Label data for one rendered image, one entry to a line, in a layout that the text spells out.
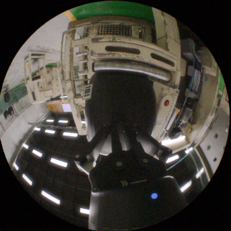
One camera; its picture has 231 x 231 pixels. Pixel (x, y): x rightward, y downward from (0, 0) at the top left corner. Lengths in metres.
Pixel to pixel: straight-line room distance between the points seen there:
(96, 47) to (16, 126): 11.44
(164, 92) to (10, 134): 11.62
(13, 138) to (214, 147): 12.13
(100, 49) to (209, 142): 0.82
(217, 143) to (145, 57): 0.68
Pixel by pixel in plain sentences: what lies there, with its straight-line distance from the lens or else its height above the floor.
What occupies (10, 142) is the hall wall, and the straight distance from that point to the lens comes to 11.50.
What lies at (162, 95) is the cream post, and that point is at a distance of 0.48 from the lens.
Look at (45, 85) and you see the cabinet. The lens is 4.59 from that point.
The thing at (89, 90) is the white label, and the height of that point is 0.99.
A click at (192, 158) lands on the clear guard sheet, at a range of 0.78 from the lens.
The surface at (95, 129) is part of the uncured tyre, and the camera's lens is 0.25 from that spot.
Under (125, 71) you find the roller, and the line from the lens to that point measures 0.30.
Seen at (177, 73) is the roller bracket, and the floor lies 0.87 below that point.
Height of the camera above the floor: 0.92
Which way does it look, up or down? 34 degrees up
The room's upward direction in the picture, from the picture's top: 178 degrees counter-clockwise
